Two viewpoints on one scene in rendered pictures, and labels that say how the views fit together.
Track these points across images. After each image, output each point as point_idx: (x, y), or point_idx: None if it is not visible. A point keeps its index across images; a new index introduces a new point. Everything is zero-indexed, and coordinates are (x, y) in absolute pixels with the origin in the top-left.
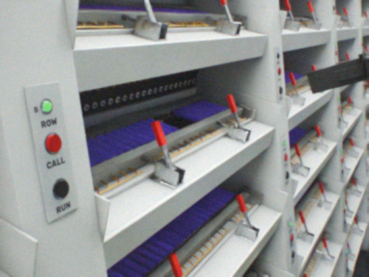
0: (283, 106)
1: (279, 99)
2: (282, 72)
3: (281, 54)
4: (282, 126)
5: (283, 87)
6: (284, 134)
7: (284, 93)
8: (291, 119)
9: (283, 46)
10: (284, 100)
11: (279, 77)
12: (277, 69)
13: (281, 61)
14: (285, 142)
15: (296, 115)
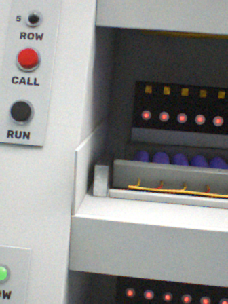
0: (39, 165)
1: (0, 135)
2: (70, 68)
3: (82, 20)
4: (10, 222)
5: (60, 111)
6: (19, 249)
7: (73, 134)
8: (134, 235)
9: (150, 11)
10: (59, 151)
11: (29, 76)
12: (15, 51)
13: (75, 38)
14: (1, 271)
15: (201, 241)
